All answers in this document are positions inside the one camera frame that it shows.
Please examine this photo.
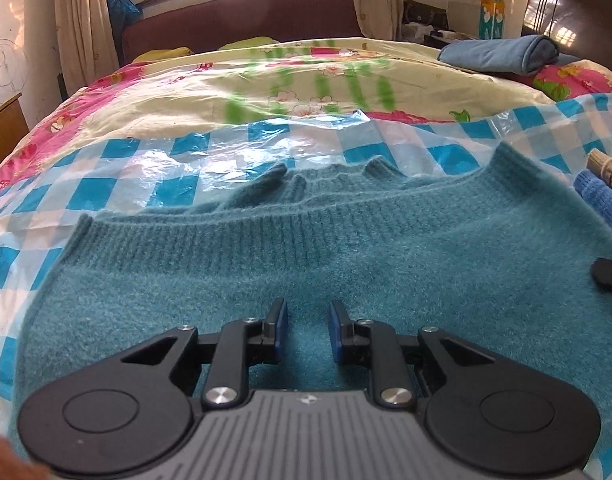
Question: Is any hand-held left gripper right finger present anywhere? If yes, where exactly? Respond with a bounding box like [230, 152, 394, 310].
[327, 300, 498, 409]

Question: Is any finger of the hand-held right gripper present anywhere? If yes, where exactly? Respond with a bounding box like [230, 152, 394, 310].
[590, 257, 612, 291]

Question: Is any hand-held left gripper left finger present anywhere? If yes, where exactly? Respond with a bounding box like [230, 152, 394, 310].
[120, 297, 289, 409]

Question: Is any teal fuzzy sweater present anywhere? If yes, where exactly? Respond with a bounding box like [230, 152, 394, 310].
[8, 142, 612, 466]

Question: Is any blue knitted cloth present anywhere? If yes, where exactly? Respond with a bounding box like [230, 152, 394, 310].
[573, 170, 612, 247]

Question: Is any beige ribbed cloth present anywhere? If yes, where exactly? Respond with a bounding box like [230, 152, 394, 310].
[586, 149, 612, 199]

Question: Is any blue checked plastic sheet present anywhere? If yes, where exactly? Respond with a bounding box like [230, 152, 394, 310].
[0, 92, 612, 461]

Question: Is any folded blue cloth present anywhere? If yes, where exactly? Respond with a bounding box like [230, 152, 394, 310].
[438, 34, 561, 77]

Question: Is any floral quilt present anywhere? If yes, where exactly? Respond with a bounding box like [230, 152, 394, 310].
[0, 37, 612, 201]

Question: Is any dark wooden bed board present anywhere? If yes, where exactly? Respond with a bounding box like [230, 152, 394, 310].
[521, 0, 612, 58]

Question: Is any colourful printed box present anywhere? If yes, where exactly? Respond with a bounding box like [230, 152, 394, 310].
[478, 0, 507, 40]

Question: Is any yellow-green pillow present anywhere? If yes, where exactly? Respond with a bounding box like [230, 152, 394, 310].
[132, 46, 193, 64]
[218, 36, 283, 52]

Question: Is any dark red headboard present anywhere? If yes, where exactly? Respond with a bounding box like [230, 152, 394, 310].
[122, 0, 367, 67]

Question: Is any brown handbag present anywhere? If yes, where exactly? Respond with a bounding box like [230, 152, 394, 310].
[402, 0, 449, 42]

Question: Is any wooden desk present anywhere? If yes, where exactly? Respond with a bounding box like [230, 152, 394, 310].
[0, 92, 29, 181]

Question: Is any blue plastic bag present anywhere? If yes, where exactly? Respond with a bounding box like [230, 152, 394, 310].
[107, 0, 142, 39]

